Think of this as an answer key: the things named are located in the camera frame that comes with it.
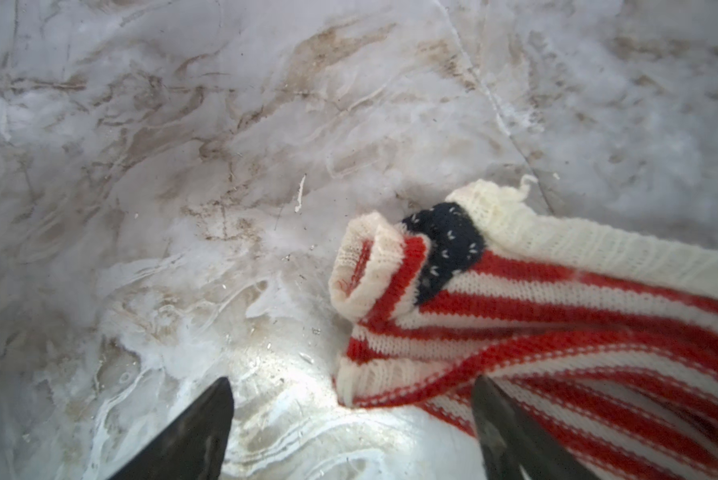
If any red white striped knit sweater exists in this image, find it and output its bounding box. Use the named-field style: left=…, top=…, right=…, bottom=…
left=329, top=177, right=718, bottom=479

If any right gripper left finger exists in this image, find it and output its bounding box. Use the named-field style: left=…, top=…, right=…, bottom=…
left=111, top=377, right=234, bottom=480

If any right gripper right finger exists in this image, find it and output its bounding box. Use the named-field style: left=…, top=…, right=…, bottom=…
left=471, top=376, right=597, bottom=480

